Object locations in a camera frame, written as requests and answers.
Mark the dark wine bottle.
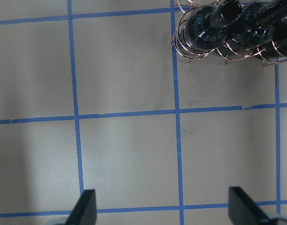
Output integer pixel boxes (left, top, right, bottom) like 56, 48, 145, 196
258, 0, 287, 59
184, 0, 242, 51
227, 0, 279, 46

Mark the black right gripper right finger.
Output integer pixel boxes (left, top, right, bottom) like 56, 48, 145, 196
228, 186, 271, 225

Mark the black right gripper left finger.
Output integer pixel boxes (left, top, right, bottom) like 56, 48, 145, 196
66, 189, 97, 225

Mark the copper wire bottle basket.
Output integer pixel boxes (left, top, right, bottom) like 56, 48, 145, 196
172, 0, 287, 66

